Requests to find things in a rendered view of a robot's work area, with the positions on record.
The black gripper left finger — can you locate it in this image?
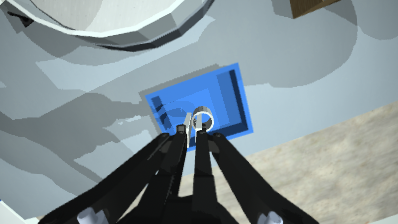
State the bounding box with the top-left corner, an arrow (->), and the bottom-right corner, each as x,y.
37,113 -> 192,224

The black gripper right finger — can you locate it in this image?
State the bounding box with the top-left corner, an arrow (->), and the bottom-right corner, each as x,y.
191,113 -> 319,224

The blue open crate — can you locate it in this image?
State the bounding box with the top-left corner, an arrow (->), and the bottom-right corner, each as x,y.
145,65 -> 253,140

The grey metal tube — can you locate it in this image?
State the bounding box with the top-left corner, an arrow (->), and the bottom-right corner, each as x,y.
191,106 -> 214,132

